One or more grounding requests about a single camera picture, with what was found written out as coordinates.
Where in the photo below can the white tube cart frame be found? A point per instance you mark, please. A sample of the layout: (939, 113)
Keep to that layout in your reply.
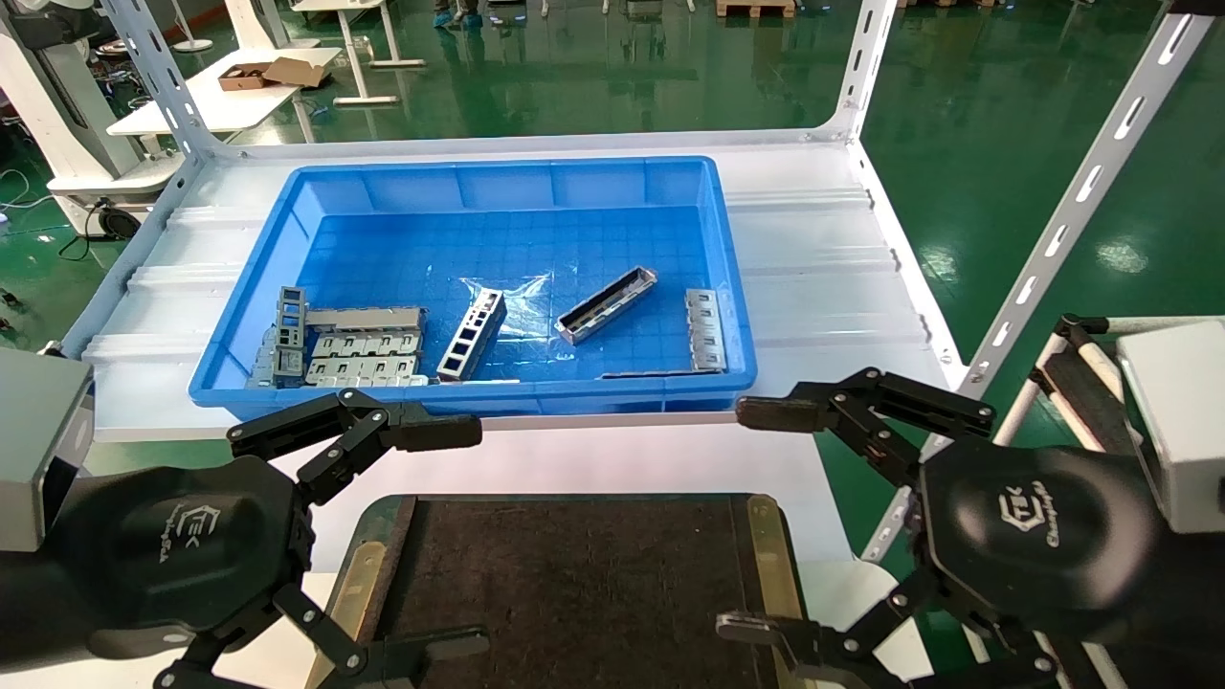
(1077, 383)

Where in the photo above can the white slotted metal shelf rack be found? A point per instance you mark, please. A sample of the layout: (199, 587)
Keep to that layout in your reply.
(823, 287)

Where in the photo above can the perforated metal bracket part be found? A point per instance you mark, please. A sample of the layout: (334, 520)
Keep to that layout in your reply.
(471, 337)

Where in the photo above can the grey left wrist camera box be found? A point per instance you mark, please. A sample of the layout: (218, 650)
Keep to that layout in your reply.
(33, 440)

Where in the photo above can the white machine with black wheel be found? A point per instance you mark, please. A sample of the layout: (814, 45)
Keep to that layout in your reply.
(67, 115)

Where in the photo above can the open cardboard box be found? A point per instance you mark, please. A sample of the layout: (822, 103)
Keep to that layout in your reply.
(273, 74)

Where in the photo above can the flat tabbed metal plate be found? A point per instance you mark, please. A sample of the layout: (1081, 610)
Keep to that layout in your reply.
(364, 368)
(368, 344)

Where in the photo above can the white table with pedestal legs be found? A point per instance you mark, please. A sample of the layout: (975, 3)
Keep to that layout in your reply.
(359, 48)

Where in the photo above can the dark work mat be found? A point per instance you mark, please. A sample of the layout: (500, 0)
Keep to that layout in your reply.
(574, 584)

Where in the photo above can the flat slotted metal plate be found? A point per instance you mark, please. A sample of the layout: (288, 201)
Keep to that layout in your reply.
(705, 330)

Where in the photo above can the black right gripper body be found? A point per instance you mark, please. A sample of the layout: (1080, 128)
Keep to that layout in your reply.
(1043, 536)

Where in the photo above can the grey upright perforated metal part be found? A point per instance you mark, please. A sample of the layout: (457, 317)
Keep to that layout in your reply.
(289, 335)

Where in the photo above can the long metal channel part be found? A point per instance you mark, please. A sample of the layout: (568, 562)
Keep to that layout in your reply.
(605, 306)

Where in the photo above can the white table with cardboard box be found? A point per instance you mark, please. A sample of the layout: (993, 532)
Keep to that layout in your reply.
(225, 107)

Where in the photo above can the small bent metal plate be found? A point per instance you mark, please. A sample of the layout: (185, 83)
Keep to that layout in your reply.
(263, 364)

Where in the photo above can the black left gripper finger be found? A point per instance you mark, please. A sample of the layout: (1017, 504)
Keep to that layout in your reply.
(402, 660)
(421, 433)

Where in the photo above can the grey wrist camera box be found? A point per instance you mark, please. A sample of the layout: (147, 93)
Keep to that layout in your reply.
(1182, 421)
(33, 440)

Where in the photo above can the wooden pallet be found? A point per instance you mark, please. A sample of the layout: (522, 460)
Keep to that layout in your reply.
(756, 8)

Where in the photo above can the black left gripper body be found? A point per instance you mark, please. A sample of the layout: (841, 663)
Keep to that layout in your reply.
(172, 545)

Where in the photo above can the blue plastic bin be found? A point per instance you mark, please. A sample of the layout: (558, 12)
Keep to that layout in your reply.
(536, 249)

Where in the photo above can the clear plastic film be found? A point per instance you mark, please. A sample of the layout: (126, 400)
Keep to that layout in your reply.
(524, 304)

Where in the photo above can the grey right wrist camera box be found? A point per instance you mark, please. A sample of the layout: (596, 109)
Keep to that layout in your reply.
(1182, 421)

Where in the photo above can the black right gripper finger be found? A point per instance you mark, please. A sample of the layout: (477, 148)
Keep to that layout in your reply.
(823, 660)
(785, 413)

